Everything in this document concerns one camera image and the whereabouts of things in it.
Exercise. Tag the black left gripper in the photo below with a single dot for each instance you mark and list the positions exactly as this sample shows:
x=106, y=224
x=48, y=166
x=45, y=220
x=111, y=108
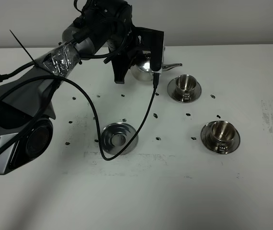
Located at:
x=122, y=44

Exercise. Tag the stainless steel teapot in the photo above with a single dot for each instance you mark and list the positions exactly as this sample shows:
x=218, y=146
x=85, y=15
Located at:
x=140, y=69

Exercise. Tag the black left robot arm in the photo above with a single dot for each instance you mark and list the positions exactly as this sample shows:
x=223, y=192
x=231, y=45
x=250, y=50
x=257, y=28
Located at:
x=104, y=30

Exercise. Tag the far stainless steel saucer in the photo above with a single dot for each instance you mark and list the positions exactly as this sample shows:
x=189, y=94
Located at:
x=172, y=93

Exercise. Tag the stainless steel saucer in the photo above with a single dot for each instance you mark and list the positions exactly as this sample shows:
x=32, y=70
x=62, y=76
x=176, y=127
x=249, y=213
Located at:
x=172, y=93
x=206, y=140

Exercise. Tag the far stainless steel teacup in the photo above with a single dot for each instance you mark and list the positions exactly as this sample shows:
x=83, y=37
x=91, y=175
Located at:
x=185, y=87

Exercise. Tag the stainless steel teacup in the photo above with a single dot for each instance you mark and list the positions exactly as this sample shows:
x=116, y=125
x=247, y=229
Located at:
x=185, y=87
x=222, y=134

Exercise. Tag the steel teapot coaster plate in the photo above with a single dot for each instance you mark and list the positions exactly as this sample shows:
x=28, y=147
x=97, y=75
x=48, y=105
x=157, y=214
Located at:
x=115, y=136

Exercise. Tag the near stainless steel saucer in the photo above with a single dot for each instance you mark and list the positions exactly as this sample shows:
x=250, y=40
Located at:
x=206, y=140

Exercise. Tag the near stainless steel teacup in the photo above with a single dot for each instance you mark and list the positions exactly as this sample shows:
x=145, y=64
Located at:
x=222, y=134

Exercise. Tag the black zip tie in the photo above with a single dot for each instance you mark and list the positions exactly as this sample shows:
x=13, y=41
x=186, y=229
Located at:
x=24, y=50

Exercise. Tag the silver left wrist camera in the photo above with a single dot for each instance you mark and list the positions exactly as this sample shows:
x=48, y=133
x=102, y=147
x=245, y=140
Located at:
x=152, y=41

